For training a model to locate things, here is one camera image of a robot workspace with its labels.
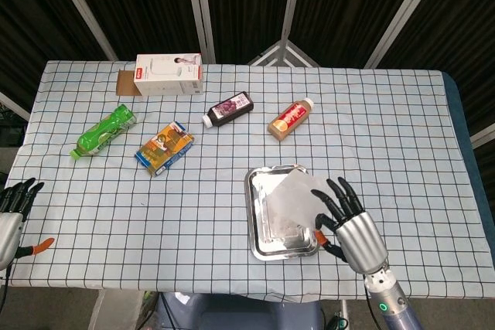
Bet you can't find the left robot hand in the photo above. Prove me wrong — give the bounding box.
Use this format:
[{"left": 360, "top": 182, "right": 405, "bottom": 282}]
[{"left": 0, "top": 178, "right": 56, "bottom": 271}]

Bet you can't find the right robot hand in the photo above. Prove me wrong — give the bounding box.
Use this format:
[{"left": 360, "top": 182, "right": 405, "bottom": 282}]
[{"left": 311, "top": 177, "right": 389, "bottom": 275}]

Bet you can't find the white paper sheet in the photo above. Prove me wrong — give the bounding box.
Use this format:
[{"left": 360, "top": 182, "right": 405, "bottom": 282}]
[{"left": 264, "top": 168, "right": 332, "bottom": 232}]

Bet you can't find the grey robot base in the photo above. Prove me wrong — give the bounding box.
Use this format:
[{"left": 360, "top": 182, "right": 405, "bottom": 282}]
[{"left": 154, "top": 290, "right": 326, "bottom": 330}]

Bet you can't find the silver metal tray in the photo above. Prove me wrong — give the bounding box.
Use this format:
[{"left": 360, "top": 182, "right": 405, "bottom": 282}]
[{"left": 244, "top": 164, "right": 321, "bottom": 262}]

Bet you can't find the green plastic bottle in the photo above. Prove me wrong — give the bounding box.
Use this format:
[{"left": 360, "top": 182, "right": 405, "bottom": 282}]
[{"left": 69, "top": 104, "right": 138, "bottom": 162}]

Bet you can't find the brown red-label drink bottle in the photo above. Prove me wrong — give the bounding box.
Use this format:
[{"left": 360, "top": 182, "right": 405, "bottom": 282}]
[{"left": 268, "top": 97, "right": 315, "bottom": 143}]

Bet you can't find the blue checkered tablecloth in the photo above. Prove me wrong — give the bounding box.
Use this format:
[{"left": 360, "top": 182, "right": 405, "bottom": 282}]
[{"left": 4, "top": 60, "right": 486, "bottom": 303}]

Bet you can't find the yellow blue snack box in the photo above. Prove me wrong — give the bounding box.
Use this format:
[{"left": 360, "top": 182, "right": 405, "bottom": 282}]
[{"left": 134, "top": 121, "right": 195, "bottom": 178}]

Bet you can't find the dark purple juice bottle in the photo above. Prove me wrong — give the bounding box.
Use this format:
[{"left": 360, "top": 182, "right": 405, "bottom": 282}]
[{"left": 203, "top": 90, "right": 254, "bottom": 129}]

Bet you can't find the brown cardboard piece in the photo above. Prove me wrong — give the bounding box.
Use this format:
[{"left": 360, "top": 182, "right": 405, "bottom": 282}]
[{"left": 116, "top": 70, "right": 142, "bottom": 97}]

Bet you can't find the white product box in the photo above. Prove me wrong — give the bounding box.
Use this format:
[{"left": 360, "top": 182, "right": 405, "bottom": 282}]
[{"left": 133, "top": 53, "right": 204, "bottom": 97}]

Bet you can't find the folding partition screen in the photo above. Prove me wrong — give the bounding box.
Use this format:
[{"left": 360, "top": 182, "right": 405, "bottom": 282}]
[{"left": 0, "top": 0, "right": 495, "bottom": 149}]

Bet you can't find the left robot arm cable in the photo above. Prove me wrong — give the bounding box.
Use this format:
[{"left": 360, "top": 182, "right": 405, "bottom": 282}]
[{"left": 0, "top": 266, "right": 11, "bottom": 315}]

